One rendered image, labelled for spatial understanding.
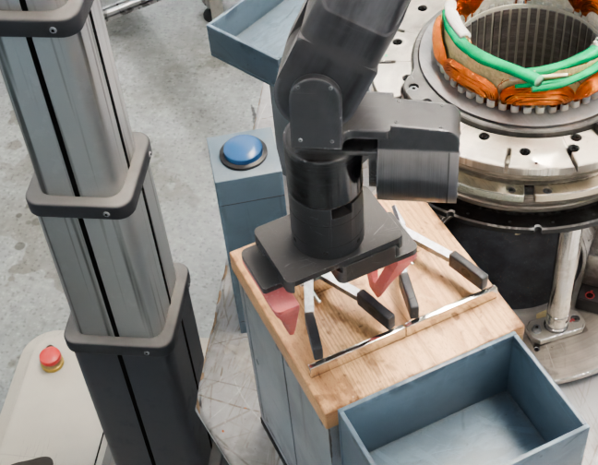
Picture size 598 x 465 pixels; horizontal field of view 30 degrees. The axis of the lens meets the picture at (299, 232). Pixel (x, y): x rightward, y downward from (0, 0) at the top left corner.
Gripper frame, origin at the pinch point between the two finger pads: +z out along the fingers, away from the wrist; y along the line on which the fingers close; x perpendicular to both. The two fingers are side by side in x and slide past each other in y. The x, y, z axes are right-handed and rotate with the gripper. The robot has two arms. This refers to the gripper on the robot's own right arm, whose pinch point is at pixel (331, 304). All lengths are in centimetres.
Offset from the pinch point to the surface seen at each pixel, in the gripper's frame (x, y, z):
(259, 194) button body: 22.7, 3.0, 8.7
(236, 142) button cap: 27.1, 2.8, 4.8
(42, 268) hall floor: 119, -14, 111
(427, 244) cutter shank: 1.8, 10.4, -0.1
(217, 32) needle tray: 43.1, 7.7, 3.3
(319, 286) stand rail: 3.5, 0.5, 1.6
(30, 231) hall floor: 131, -13, 111
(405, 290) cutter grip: -2.0, 6.0, -0.6
